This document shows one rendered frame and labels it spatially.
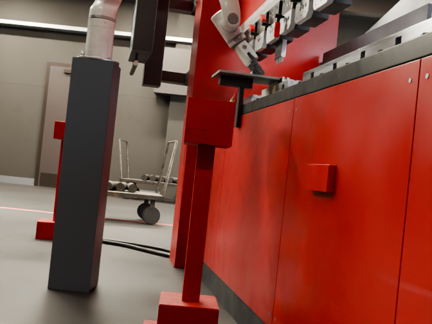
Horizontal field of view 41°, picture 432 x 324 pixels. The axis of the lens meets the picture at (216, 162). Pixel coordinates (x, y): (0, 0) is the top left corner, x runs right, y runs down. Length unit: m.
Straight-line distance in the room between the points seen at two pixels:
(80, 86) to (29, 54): 8.18
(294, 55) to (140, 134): 6.81
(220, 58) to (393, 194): 2.34
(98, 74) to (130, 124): 7.62
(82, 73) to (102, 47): 0.15
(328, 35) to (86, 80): 1.66
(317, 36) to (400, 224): 2.55
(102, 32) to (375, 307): 1.79
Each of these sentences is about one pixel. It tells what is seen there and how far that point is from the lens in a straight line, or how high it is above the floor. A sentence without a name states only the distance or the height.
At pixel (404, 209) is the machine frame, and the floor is 0.54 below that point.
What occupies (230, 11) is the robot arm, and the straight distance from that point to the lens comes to 2.49.
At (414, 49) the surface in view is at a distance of 1.21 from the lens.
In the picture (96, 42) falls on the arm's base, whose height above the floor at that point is 1.08.
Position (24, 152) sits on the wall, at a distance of 10.56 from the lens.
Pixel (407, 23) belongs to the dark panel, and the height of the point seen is 1.29.
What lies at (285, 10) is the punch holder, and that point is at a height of 1.27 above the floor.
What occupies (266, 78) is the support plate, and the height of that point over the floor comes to 0.99.
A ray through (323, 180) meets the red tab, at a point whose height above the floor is 0.58.
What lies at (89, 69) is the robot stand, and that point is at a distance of 2.57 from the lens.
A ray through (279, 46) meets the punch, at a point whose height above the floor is 1.15.
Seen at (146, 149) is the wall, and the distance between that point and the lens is 10.10.
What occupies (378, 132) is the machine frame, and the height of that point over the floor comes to 0.69.
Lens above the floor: 0.57
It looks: 1 degrees up
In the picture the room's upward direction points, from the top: 6 degrees clockwise
